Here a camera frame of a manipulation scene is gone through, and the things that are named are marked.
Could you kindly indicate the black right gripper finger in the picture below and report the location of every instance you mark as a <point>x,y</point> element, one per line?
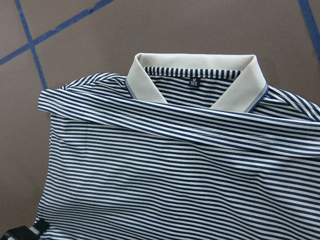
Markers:
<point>27,233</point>

